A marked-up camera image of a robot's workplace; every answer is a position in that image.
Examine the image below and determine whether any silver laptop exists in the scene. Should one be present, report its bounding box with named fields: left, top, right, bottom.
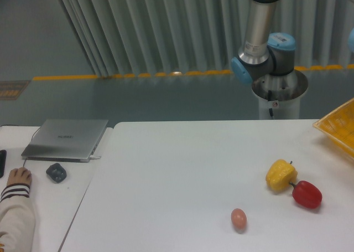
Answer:
left=22, top=119, right=108, bottom=162

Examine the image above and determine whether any brown egg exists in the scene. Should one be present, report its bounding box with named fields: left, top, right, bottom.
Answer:
left=231, top=208, right=247, bottom=229

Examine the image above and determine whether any grey mouse cable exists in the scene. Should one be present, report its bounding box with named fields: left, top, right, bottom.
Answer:
left=0, top=124, right=42, bottom=169

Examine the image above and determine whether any yellow plastic basket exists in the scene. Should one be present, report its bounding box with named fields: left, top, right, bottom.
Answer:
left=313, top=99, right=353, bottom=158

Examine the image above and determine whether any red bell pepper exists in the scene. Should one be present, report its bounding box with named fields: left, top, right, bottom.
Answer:
left=289, top=181, right=322, bottom=209

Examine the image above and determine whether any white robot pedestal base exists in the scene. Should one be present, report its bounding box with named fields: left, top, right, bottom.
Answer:
left=252, top=70, right=309, bottom=120

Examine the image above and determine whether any white striped sleeve forearm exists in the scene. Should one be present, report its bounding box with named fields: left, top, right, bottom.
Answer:
left=1, top=183, right=35, bottom=251

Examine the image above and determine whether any white pleated curtain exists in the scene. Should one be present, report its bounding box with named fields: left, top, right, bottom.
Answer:
left=60, top=0, right=353, bottom=77

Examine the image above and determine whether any dark grey small device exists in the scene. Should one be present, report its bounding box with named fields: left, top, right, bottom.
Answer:
left=46, top=163, right=67, bottom=183

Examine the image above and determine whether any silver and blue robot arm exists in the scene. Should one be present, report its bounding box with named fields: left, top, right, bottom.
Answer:
left=231, top=0, right=353, bottom=84

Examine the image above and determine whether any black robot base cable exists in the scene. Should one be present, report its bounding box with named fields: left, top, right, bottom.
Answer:
left=267, top=89, right=275, bottom=120

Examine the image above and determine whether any person's hand on mouse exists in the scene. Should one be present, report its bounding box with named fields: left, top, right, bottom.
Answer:
left=7, top=167, right=32, bottom=186

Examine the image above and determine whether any yellow bell pepper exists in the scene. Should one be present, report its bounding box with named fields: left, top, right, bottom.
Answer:
left=265, top=159, right=298, bottom=192

